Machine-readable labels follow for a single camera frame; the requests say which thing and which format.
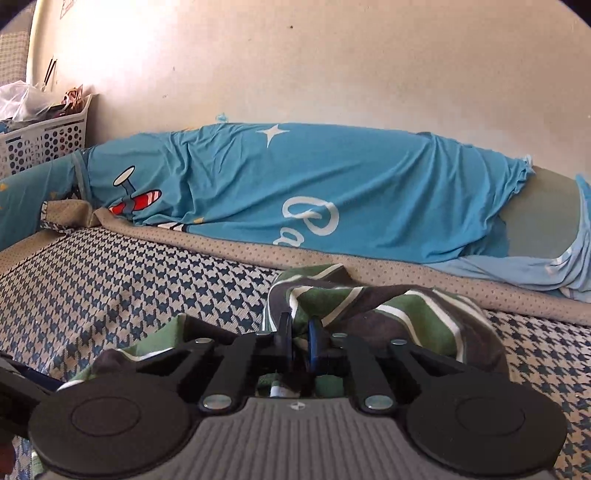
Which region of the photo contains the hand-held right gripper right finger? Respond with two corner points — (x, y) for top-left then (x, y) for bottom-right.
(307, 316), (463, 414)

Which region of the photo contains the teal airplane print garment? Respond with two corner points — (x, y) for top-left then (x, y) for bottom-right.
(71, 121), (539, 259)

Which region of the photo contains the blue houndstooth cloth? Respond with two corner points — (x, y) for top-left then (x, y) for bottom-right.
(0, 198), (591, 480)

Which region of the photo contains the green grey striped t-shirt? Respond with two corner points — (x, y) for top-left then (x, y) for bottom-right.
(60, 263), (509, 398)

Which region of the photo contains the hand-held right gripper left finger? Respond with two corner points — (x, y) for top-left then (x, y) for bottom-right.
(136, 313), (297, 414)

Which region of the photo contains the white perforated plastic basket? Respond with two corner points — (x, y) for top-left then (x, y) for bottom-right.
(0, 93), (100, 180)

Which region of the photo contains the checked curtain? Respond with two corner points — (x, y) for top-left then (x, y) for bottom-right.
(0, 30), (32, 88)

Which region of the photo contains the crumpled brown wrapper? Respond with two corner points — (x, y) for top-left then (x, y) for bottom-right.
(62, 84), (88, 114)

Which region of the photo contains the light blue cloth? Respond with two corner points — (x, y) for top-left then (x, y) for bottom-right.
(427, 231), (591, 303)

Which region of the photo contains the blue shark print bumper cover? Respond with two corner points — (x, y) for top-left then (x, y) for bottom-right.
(573, 173), (591, 259)

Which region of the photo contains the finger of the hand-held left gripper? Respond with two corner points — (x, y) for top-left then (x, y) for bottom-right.
(0, 353), (58, 437)

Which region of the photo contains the grey padded bed bumper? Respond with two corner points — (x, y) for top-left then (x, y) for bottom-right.
(502, 165), (583, 260)

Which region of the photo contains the clear plastic bag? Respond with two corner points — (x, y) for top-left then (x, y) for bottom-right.
(0, 80), (58, 124)

